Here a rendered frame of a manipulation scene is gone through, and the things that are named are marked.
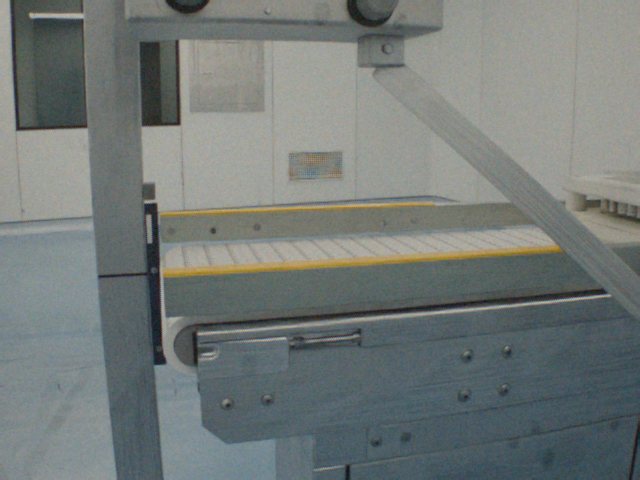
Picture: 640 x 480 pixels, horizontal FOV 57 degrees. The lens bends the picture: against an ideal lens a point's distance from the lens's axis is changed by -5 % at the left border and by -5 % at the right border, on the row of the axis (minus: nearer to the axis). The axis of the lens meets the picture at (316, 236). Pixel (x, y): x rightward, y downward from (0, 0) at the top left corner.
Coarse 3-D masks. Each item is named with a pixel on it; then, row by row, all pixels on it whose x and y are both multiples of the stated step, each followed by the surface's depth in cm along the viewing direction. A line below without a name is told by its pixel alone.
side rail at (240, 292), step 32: (512, 256) 52; (544, 256) 53; (192, 288) 46; (224, 288) 46; (256, 288) 47; (288, 288) 47; (320, 288) 48; (352, 288) 49; (384, 288) 49; (416, 288) 50; (448, 288) 51; (480, 288) 52; (512, 288) 52
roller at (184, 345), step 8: (184, 328) 48; (192, 328) 47; (176, 336) 48; (184, 336) 47; (192, 336) 47; (176, 344) 47; (184, 344) 47; (192, 344) 47; (176, 352) 47; (184, 352) 47; (192, 352) 48; (184, 360) 48; (192, 360) 48
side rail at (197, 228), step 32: (192, 224) 72; (224, 224) 73; (256, 224) 73; (288, 224) 74; (320, 224) 75; (352, 224) 76; (416, 224) 79; (448, 224) 80; (480, 224) 81; (512, 224) 82
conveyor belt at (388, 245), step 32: (192, 256) 67; (224, 256) 67; (256, 256) 67; (288, 256) 67; (320, 256) 67; (352, 256) 67; (544, 288) 55; (576, 288) 56; (192, 320) 48; (224, 320) 48
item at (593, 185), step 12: (564, 180) 82; (576, 180) 79; (588, 180) 77; (600, 180) 76; (612, 180) 77; (576, 192) 79; (588, 192) 77; (600, 192) 74; (612, 192) 72; (624, 192) 70; (636, 192) 68; (636, 204) 68
